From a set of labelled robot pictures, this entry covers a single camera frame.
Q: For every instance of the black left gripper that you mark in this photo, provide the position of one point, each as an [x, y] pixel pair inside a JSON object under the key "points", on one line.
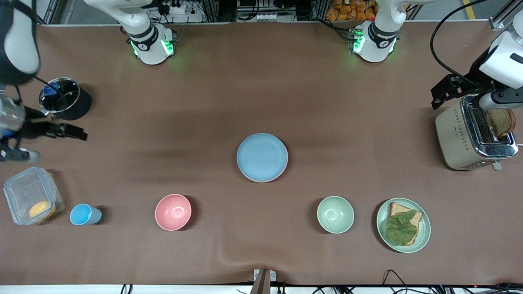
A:
{"points": [[476, 81]]}

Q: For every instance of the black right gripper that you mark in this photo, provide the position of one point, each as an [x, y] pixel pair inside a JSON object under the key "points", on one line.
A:
{"points": [[33, 127]]}

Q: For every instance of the blue plate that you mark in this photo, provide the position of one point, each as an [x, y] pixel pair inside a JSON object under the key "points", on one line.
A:
{"points": [[262, 156]]}

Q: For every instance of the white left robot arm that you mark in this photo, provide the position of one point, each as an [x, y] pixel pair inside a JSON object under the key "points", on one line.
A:
{"points": [[506, 57]]}

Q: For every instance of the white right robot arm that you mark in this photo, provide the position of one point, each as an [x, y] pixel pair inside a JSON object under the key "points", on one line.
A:
{"points": [[24, 41]]}

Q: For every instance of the glass lid with blue knob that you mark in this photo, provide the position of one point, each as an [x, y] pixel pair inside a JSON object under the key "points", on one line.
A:
{"points": [[67, 92]]}

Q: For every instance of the beige and chrome toaster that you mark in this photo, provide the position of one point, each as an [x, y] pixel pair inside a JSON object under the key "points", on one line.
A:
{"points": [[457, 134]]}

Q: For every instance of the brown bread slice in toaster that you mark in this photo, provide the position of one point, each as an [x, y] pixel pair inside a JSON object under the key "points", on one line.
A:
{"points": [[500, 122]]}

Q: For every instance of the clear container with blue seal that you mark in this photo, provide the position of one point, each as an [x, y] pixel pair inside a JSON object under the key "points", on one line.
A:
{"points": [[24, 192]]}

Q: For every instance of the yellow round food item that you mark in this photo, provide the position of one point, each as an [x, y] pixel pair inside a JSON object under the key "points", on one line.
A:
{"points": [[42, 210]]}

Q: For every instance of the blue cup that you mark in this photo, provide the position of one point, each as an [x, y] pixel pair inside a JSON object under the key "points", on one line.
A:
{"points": [[83, 214]]}

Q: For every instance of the bag of orange buns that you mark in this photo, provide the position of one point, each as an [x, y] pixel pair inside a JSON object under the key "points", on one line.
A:
{"points": [[351, 10]]}

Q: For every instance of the bread slice under lettuce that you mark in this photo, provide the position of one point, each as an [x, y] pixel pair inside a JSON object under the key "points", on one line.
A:
{"points": [[398, 208]]}

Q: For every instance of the pink bowl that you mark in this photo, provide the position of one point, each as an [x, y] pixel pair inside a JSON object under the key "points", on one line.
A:
{"points": [[173, 212]]}

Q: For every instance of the green plate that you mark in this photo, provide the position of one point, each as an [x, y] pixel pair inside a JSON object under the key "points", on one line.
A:
{"points": [[423, 232]]}

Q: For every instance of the green lettuce leaf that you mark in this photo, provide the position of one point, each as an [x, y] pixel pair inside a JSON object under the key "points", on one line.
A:
{"points": [[400, 228]]}

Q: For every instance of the white power strip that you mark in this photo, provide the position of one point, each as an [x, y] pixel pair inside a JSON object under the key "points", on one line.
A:
{"points": [[267, 17], [176, 8]]}

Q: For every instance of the green bowl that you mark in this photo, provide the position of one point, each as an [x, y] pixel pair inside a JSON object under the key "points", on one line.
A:
{"points": [[335, 214]]}

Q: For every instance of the aluminium frame post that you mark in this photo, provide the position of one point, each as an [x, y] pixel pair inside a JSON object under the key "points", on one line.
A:
{"points": [[496, 22], [51, 12]]}

